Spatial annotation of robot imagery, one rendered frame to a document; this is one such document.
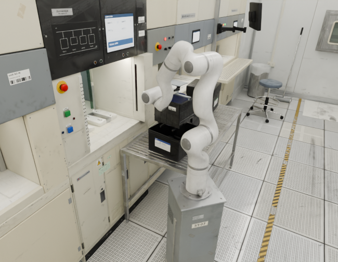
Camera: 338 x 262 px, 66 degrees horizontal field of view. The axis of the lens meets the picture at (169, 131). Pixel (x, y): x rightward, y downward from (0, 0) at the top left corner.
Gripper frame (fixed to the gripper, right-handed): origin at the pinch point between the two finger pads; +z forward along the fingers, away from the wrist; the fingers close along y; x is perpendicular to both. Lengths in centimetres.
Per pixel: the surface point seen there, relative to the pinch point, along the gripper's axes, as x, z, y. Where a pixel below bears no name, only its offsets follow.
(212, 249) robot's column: -91, -31, 54
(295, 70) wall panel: -71, 421, 2
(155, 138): -37.1, -13.8, -6.5
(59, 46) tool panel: 31, -65, -26
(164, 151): -44.6, -13.8, 1.6
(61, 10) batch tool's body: 46, -60, -27
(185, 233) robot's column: -70, -47, 42
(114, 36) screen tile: 31, -23, -32
